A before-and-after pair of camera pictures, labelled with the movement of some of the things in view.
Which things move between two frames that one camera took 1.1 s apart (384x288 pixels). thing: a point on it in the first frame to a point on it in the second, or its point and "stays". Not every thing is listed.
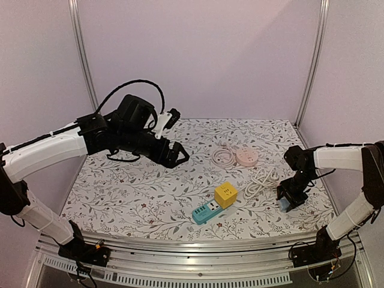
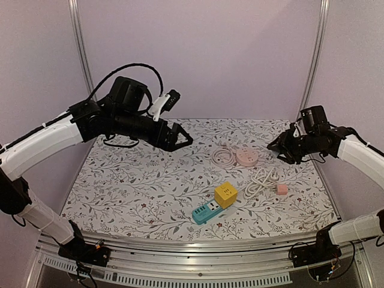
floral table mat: x=227 y=189 stays
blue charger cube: x=284 y=204 to x=275 y=153
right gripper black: x=291 y=194 to x=290 y=146
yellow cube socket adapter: x=225 y=194 stays
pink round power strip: x=246 y=156 stays
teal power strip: x=201 y=213 stays
